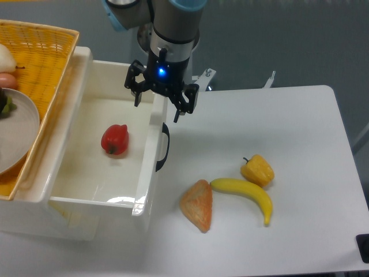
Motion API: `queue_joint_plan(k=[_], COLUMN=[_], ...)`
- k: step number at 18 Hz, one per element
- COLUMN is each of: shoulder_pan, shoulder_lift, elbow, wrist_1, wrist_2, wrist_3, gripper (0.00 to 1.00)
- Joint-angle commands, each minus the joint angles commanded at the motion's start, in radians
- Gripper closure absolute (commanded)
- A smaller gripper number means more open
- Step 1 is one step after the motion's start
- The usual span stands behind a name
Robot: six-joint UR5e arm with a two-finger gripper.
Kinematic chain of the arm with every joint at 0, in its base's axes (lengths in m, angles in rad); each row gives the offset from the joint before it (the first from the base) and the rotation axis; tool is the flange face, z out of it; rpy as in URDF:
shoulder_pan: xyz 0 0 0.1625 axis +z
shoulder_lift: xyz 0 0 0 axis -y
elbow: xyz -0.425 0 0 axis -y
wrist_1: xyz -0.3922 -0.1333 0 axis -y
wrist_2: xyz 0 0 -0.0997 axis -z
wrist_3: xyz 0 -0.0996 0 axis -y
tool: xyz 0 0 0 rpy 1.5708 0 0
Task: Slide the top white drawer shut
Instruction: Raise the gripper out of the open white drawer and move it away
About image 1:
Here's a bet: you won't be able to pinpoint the yellow bell pepper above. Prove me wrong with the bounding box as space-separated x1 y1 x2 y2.
240 154 274 188

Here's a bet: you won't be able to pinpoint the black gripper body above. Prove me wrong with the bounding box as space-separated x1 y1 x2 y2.
143 50 189 100

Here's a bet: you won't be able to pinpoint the black object at table edge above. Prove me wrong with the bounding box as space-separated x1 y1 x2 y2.
356 234 369 264

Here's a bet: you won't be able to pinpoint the dark grapes bunch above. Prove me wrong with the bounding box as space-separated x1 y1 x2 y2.
0 88 17 118

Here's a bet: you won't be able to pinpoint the white top drawer black handle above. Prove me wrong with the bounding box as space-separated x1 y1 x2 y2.
47 59 171 226

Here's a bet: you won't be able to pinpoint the grey round plate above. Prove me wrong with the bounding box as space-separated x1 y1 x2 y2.
1 88 40 174

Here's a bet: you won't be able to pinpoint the yellow banana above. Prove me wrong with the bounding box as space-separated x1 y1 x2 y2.
210 178 273 226

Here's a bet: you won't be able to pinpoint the red bell pepper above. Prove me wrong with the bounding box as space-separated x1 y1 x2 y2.
100 125 129 155

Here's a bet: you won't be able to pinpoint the pink sausage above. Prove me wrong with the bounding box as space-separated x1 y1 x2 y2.
0 73 18 89

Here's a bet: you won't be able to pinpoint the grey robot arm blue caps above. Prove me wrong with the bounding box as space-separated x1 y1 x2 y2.
103 1 206 122

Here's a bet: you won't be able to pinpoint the triangular toasted sandwich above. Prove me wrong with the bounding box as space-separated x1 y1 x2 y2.
179 179 213 233

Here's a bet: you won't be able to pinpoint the white bracket behind table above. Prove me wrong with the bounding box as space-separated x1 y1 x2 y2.
262 70 276 89

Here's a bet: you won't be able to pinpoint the white drawer cabinet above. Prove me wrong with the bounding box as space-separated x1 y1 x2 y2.
1 47 149 241

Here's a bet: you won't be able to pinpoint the white pear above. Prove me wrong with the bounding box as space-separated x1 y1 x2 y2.
0 44 25 73

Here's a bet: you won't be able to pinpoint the yellow woven basket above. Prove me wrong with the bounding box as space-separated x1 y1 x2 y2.
1 19 80 201

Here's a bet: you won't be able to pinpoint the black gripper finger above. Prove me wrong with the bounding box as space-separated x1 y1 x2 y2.
124 60 152 107
170 83 199 123

